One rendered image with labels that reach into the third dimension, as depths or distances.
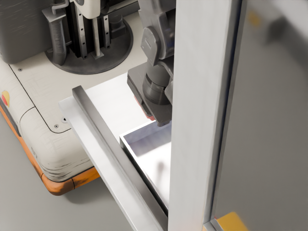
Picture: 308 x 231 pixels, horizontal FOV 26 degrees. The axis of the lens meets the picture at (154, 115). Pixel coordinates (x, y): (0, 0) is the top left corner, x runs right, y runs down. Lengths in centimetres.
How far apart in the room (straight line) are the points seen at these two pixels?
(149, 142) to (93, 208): 97
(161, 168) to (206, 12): 65
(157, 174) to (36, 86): 97
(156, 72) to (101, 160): 25
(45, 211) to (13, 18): 60
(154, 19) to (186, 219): 26
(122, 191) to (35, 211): 103
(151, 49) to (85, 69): 118
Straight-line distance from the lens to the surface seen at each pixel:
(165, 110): 99
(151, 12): 84
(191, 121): 57
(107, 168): 110
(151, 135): 113
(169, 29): 84
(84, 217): 206
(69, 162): 191
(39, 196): 211
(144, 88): 98
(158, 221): 103
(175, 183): 69
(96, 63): 205
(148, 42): 87
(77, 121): 116
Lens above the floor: 181
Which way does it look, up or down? 53 degrees down
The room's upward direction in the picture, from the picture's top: straight up
